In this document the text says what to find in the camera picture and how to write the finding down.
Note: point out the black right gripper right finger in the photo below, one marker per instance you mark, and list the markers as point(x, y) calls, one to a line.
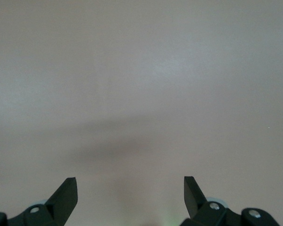
point(195, 202)

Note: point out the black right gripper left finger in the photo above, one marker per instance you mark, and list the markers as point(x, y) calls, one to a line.
point(61, 204)

